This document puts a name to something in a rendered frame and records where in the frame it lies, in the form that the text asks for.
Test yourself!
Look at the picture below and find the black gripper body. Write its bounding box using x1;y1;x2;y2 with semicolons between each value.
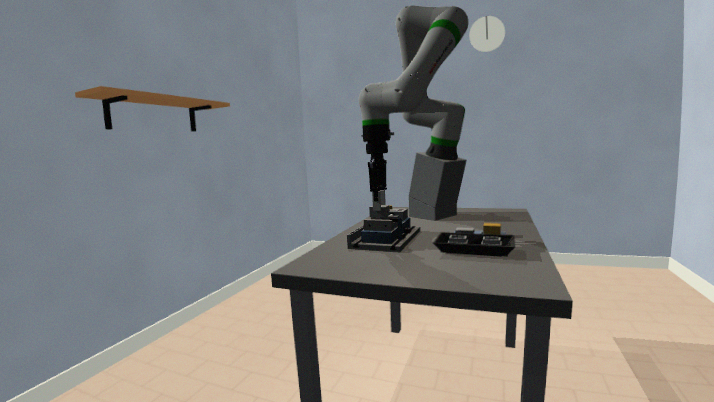
366;142;388;169

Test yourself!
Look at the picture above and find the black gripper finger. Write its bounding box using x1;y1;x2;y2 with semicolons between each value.
368;158;382;211
380;159;387;205

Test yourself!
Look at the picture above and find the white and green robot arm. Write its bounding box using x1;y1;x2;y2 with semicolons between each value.
359;5;468;160

